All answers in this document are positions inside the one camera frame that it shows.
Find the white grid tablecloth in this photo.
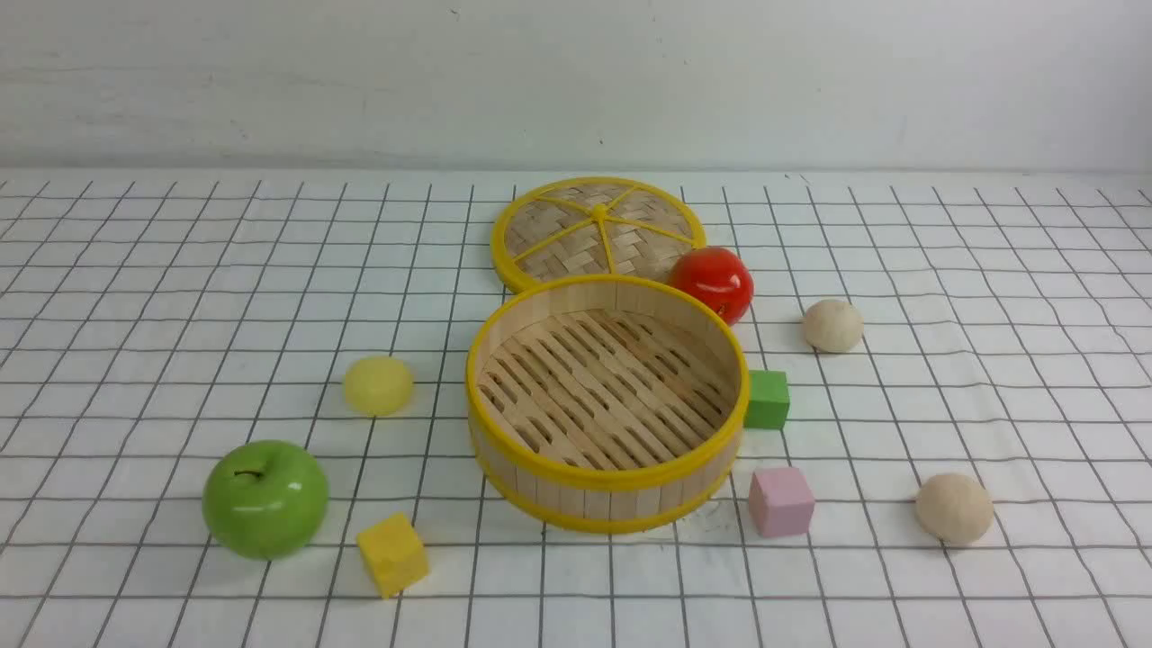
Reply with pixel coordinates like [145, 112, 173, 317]
[1, 169, 1151, 647]

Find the beige bun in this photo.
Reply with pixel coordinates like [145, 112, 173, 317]
[914, 472, 995, 545]
[801, 299, 864, 354]

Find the green apple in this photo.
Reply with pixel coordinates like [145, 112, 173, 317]
[202, 439, 329, 562]

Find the woven bamboo steamer lid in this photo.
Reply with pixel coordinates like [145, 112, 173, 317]
[490, 176, 707, 293]

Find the bamboo steamer tray yellow rim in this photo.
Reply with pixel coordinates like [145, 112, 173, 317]
[465, 274, 752, 534]

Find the pink cube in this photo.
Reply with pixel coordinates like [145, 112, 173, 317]
[748, 466, 814, 538]

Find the green cube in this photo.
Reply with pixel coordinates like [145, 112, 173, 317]
[743, 370, 790, 431]

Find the yellow cube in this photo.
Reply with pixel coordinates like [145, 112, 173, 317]
[356, 512, 429, 600]

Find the red tomato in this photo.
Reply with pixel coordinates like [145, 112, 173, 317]
[667, 247, 755, 327]

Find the yellow bun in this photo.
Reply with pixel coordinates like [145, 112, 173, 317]
[343, 355, 415, 419]

